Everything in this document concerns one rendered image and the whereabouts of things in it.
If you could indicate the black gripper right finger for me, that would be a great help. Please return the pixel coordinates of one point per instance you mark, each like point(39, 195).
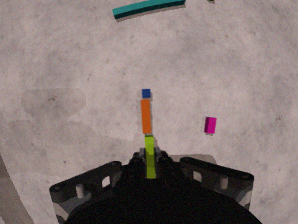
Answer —
point(234, 183)

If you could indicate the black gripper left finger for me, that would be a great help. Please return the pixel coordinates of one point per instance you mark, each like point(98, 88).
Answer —
point(70, 193)

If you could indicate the orange rod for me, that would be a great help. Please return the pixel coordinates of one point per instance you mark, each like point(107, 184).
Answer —
point(145, 111)

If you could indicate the small blue block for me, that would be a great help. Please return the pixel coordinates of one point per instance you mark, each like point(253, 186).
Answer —
point(146, 93)

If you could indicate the small magenta block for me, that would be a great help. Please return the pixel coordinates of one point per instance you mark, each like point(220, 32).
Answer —
point(210, 124)

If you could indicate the turquoise rod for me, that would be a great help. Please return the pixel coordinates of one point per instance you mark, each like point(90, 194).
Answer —
point(144, 7)

